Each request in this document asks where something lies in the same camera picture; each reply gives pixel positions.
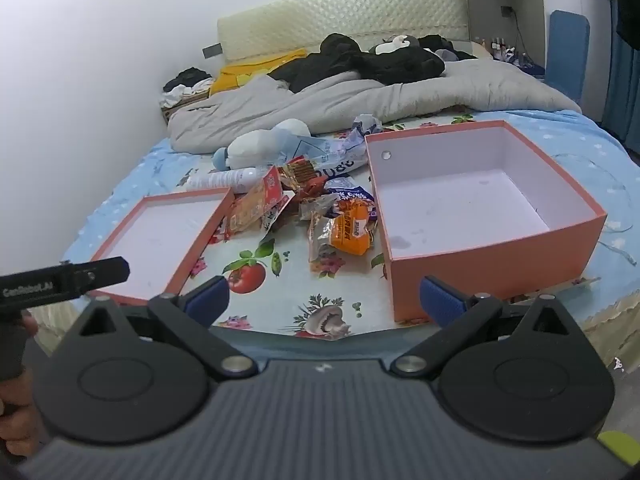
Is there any blue padded board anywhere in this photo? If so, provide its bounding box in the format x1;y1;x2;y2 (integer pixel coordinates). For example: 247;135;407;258
544;10;591;105

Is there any light blue bedsheet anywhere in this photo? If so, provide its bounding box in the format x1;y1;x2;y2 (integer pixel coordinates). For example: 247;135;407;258
60;107;640;271

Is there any salmon pink box lid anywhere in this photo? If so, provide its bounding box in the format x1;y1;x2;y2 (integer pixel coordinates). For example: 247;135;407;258
89;186;236;307

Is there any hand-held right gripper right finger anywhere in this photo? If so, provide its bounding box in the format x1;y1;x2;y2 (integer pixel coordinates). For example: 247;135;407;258
390;275;591;381

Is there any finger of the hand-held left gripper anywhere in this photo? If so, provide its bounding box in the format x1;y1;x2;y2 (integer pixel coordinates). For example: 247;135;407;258
60;256;131;289

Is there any salmon pink cardboard box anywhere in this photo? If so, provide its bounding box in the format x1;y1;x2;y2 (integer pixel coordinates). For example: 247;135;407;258
364;120;608;322

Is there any vegetable print sheet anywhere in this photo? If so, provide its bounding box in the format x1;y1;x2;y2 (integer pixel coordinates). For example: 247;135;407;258
85;110;640;361

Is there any blue curtain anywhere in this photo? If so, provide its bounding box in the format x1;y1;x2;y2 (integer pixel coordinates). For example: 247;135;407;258
597;0;640;158

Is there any grey duvet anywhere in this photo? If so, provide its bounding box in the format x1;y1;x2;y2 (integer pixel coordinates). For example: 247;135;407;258
167;57;583;153

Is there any small pile of clothes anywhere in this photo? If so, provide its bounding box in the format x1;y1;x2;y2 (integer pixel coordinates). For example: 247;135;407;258
161;66;216;108

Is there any black clothing pile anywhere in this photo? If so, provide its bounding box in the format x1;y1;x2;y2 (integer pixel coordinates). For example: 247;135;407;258
267;32;447;95

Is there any black hanging garment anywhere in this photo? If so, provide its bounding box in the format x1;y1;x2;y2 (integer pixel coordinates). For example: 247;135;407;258
597;0;640;51

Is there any blue and white snack packet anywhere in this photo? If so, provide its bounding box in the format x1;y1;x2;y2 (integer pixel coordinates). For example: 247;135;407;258
325;186;377;221

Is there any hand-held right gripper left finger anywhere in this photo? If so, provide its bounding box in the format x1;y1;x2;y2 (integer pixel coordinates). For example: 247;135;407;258
55;275;258;381

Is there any orange snack packet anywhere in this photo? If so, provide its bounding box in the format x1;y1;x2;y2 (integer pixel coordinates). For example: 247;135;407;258
306;197;376;277

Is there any row of small bottles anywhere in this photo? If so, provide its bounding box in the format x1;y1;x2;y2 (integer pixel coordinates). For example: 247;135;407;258
472;35;533;67

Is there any red and white biscuit packet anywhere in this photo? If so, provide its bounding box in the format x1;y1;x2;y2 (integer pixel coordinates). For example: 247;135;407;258
224;166;297;240

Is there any yellow-green object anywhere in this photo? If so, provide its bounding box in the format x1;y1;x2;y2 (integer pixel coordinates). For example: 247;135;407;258
597;430;640;468

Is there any white and blue plush toy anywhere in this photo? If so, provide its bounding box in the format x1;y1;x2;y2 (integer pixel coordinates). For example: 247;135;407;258
211;119;312;171

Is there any clear brown wafer packet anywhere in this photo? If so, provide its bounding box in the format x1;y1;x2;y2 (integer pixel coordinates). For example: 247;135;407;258
276;156;319;192

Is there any light blue plastic bag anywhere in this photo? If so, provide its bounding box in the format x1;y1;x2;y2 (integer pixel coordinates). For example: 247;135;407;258
292;114;385;183

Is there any brown cardboard box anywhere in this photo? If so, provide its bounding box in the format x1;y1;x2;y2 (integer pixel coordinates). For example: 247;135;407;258
160;91;211;127

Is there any person's left hand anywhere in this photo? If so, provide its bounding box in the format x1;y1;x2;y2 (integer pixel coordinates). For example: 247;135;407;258
0;311;48;456

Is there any white spray bottle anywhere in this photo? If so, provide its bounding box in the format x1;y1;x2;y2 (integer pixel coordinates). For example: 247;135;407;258
186;166;270;192

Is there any yellow cloth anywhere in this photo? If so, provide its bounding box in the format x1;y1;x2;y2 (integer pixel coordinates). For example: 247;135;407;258
209;49;308;97

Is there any cream quilted headboard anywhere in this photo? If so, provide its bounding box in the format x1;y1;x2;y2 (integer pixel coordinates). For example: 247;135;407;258
216;0;471;63

